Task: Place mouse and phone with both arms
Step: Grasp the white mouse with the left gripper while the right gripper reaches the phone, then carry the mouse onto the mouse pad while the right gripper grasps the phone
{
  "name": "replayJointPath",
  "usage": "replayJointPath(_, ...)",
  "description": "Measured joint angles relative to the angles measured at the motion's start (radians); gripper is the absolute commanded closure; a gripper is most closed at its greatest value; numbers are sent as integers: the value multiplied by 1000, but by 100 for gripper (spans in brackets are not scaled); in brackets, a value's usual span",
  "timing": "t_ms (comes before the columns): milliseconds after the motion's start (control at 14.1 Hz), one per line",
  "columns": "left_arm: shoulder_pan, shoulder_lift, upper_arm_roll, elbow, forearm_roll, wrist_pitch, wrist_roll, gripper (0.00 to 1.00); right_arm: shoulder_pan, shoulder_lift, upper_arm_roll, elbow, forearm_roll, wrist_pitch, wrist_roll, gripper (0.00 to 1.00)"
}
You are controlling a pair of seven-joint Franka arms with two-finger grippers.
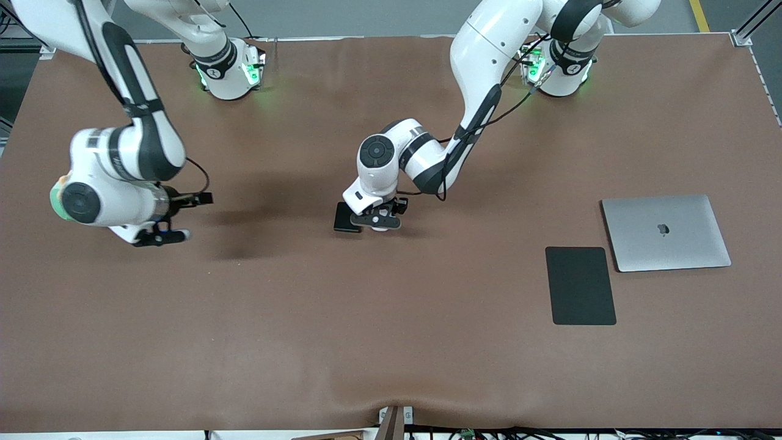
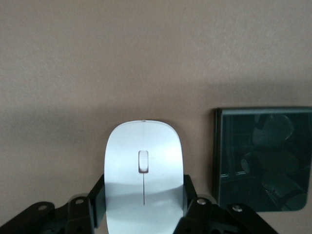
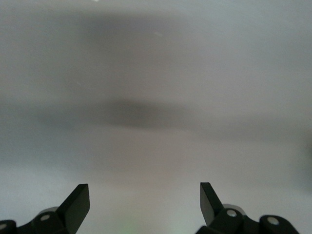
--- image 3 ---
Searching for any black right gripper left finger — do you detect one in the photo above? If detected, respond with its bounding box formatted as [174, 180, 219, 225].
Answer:
[0, 184, 91, 234]

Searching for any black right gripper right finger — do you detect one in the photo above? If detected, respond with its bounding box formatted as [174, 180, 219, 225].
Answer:
[195, 181, 300, 234]

